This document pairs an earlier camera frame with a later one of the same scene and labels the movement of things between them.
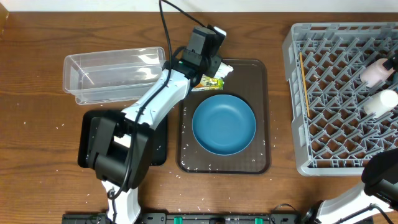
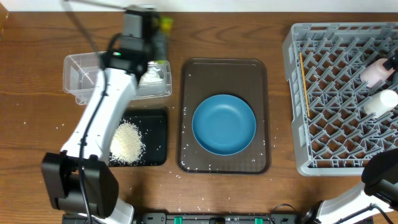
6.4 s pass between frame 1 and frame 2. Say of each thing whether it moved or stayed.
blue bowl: stayed
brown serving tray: stayed
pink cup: stayed
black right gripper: stayed
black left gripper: moved
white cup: stayed
